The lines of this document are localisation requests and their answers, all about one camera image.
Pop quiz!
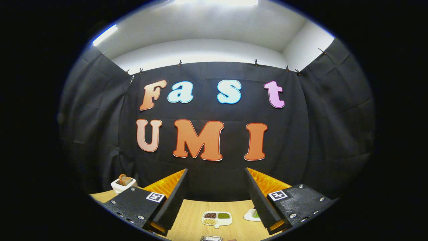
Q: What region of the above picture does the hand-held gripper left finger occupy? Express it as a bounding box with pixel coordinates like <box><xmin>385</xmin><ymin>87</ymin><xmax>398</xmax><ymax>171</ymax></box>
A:
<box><xmin>100</xmin><ymin>168</ymin><xmax>189</xmax><ymax>236</ymax></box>

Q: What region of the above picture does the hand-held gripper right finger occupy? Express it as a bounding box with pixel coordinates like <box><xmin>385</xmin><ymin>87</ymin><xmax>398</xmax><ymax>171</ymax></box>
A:
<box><xmin>244</xmin><ymin>167</ymin><xmax>336</xmax><ymax>235</ymax></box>

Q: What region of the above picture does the small white saucer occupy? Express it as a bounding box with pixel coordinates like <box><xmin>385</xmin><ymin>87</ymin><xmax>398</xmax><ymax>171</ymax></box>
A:
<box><xmin>243</xmin><ymin>209</ymin><xmax>261</xmax><ymax>222</ymax></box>

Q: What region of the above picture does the white divided dish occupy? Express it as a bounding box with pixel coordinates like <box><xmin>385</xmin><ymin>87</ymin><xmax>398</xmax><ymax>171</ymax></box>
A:
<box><xmin>202</xmin><ymin>211</ymin><xmax>233</xmax><ymax>229</ymax></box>

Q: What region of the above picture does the white toaster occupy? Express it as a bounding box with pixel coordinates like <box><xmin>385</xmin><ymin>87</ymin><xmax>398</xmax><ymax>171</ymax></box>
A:
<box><xmin>111</xmin><ymin>177</ymin><xmax>137</xmax><ymax>194</ymax></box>

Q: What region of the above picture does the row of small black clips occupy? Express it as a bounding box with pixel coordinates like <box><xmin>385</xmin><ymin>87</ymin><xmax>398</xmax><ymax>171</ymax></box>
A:
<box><xmin>100</xmin><ymin>47</ymin><xmax>326</xmax><ymax>76</ymax></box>

